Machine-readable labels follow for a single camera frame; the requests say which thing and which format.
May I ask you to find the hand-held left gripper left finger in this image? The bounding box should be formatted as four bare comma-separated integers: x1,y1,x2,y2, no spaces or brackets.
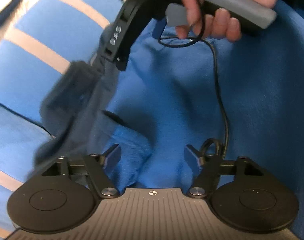
41,144,122,199

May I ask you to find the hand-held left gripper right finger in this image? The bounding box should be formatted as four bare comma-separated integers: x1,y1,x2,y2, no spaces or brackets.
183,144,264,198

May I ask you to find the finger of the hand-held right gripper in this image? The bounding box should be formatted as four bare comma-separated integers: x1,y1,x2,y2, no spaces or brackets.
91,52,105,74

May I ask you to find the blue fleece jacket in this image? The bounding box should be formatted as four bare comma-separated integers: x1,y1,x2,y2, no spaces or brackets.
34,0,304,240

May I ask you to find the person's right hand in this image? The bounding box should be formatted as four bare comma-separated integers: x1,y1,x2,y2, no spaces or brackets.
175,0,284,43

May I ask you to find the blue striped pillow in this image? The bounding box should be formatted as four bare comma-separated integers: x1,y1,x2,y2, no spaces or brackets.
0,0,122,137
0,99,58,238

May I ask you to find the black cable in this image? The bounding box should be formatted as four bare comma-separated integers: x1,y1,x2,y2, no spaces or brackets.
157,17,229,157

